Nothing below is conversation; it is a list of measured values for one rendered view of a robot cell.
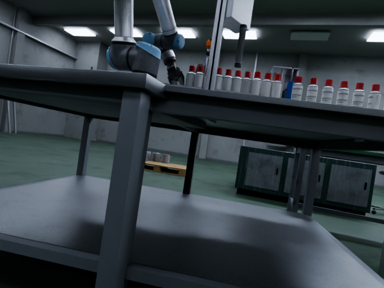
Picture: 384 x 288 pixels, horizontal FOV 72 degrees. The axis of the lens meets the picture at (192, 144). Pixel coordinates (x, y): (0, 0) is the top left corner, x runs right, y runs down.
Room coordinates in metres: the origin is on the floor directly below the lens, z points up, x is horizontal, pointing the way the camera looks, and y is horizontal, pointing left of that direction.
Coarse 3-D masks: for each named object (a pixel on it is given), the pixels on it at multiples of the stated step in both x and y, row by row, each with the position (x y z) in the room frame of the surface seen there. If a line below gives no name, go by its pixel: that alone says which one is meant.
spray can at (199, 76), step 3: (198, 66) 1.45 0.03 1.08; (201, 66) 1.45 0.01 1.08; (198, 69) 1.45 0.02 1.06; (201, 69) 1.45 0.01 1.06; (198, 72) 1.44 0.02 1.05; (201, 72) 1.45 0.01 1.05; (195, 75) 1.45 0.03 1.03; (198, 75) 1.44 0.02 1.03; (201, 75) 1.44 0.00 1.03; (195, 78) 1.45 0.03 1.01; (198, 78) 1.44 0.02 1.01; (201, 78) 1.44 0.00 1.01; (195, 81) 1.44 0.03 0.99; (198, 81) 1.44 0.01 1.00; (201, 81) 1.44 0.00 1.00; (195, 84) 1.44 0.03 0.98; (198, 84) 1.44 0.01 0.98; (201, 84) 1.44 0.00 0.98
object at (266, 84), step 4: (268, 76) 1.40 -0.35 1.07; (264, 80) 1.40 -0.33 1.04; (268, 80) 1.39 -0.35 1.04; (264, 84) 1.39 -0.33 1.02; (268, 84) 1.39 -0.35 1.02; (264, 88) 1.39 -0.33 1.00; (268, 88) 1.39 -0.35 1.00; (264, 92) 1.39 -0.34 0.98; (268, 92) 1.39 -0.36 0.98; (268, 96) 1.39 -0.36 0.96
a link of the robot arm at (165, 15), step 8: (160, 0) 1.20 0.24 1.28; (168, 0) 1.22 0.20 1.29; (160, 8) 1.22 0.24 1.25; (168, 8) 1.23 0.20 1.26; (160, 16) 1.25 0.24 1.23; (168, 16) 1.25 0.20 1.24; (160, 24) 1.29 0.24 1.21; (168, 24) 1.28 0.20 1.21; (168, 32) 1.30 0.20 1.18; (176, 32) 1.32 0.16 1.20; (160, 40) 1.37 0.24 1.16; (168, 40) 1.33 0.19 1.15; (176, 40) 1.32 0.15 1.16; (184, 40) 1.37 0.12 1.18; (168, 48) 1.38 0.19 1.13; (176, 48) 1.36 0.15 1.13
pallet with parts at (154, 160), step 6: (150, 156) 5.61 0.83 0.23; (156, 156) 5.56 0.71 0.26; (162, 156) 5.53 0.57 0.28; (168, 156) 5.57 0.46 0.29; (150, 162) 5.25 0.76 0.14; (156, 162) 5.42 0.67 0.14; (162, 162) 5.55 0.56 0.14; (168, 162) 5.58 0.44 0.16; (150, 168) 5.35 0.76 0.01; (156, 168) 5.00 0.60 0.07; (162, 168) 5.32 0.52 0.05; (168, 168) 5.72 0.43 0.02; (174, 168) 4.95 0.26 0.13; (180, 168) 4.99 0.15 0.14; (174, 174) 4.95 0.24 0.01; (180, 174) 4.94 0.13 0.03
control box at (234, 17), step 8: (232, 0) 1.27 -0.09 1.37; (240, 0) 1.30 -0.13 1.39; (248, 0) 1.35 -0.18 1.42; (232, 8) 1.27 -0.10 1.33; (240, 8) 1.31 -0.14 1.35; (248, 8) 1.36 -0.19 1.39; (232, 16) 1.27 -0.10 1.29; (240, 16) 1.32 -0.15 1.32; (248, 16) 1.37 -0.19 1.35; (224, 24) 1.36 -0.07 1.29; (232, 24) 1.34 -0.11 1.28; (240, 24) 1.33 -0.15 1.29; (248, 24) 1.37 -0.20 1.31
